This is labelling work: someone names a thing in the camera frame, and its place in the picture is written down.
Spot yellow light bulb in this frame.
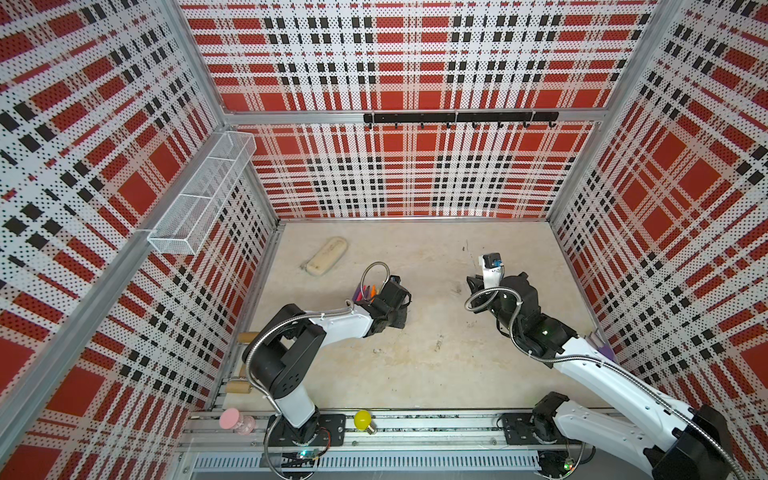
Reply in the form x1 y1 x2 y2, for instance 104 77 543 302
353 410 377 435

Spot purple pink toy rake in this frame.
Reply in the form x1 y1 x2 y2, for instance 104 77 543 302
591 332 616 362

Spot wooden roller tool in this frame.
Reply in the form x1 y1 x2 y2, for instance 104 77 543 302
223 331 259 394

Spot pink small bottle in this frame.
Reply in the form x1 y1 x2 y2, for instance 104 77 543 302
219 408 256 436

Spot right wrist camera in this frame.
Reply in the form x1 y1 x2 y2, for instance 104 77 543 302
482 253 503 270

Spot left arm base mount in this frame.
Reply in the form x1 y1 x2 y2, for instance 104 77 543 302
268 413 347 447

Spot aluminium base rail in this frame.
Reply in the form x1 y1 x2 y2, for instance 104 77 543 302
179 409 673 475

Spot black hook rail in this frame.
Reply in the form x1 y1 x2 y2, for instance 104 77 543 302
363 111 560 126

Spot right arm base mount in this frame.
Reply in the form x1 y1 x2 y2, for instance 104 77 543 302
497 412 581 447

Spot white wire mesh basket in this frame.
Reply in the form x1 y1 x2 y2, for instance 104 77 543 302
148 131 255 256

